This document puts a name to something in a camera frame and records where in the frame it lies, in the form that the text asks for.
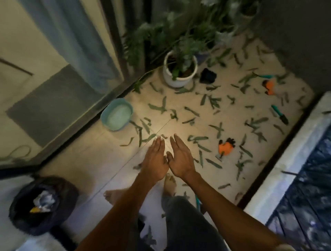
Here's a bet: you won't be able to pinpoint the person's left hand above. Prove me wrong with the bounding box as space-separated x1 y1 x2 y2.
139 136 170 184

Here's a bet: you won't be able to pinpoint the person's right hand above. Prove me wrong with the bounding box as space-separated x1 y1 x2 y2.
166 133 197 181

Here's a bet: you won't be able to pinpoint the green leaves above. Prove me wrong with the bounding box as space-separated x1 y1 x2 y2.
119 33 307 251

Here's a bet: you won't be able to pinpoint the person's right forearm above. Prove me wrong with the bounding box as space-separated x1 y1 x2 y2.
182 172 290 251

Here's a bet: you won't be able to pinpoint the person's left forearm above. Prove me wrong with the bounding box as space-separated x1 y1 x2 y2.
76 175 162 251

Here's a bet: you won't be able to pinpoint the person's left foot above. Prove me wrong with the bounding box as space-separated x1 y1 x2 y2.
103 189 131 206

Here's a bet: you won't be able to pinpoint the person's right leg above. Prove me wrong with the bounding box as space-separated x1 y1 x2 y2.
161 195 229 251

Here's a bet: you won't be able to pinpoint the orange black work glove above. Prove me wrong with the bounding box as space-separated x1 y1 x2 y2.
261 79 276 96
218 138 237 158

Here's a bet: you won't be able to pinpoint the teal plastic bucket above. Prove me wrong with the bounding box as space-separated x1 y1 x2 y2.
100 98 134 132

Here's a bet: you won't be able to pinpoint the small black plastic pot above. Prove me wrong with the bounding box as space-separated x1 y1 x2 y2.
199 68 217 84

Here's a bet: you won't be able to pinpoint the dark blue round pot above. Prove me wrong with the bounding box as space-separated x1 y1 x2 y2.
195 50 210 63

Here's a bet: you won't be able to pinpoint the green leafy potted plant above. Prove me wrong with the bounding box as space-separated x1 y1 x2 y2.
167 36 207 79
191 0 241 44
123 11 176 68

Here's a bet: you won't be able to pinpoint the grey floor rug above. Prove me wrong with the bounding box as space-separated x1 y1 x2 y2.
6 64 104 148

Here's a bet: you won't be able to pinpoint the black metal railing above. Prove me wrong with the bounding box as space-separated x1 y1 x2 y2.
266 110 331 251

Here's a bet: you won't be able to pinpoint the wide teal handled trowel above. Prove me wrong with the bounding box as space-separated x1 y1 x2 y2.
271 104 289 126

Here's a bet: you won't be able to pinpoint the white charger with cable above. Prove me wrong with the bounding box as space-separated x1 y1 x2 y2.
0 144 32 164

